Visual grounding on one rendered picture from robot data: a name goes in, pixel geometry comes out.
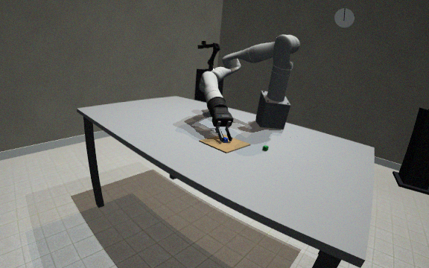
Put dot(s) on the tan flat mat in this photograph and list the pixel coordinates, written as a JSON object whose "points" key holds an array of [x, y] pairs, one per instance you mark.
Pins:
{"points": [[230, 146]]}

